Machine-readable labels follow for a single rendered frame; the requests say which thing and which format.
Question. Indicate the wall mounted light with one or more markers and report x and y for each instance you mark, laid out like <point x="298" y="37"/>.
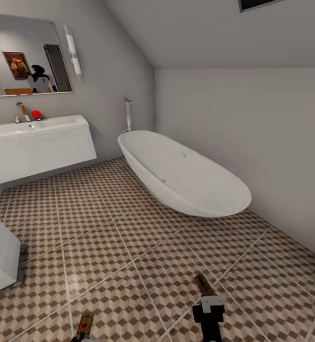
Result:
<point x="72" y="52"/>

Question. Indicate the furniture sink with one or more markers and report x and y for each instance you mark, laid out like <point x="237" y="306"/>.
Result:
<point x="42" y="145"/>

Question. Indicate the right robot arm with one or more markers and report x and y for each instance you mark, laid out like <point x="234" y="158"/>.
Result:
<point x="209" y="313"/>

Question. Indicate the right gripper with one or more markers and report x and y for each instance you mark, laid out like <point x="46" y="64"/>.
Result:
<point x="204" y="318"/>

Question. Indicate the mirror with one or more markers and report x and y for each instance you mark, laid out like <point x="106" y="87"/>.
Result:
<point x="31" y="60"/>

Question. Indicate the bathtub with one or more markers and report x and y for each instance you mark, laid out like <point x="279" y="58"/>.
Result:
<point x="181" y="178"/>

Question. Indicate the mousetrap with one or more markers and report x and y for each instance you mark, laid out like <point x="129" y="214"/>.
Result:
<point x="203" y="285"/>
<point x="84" y="327"/>

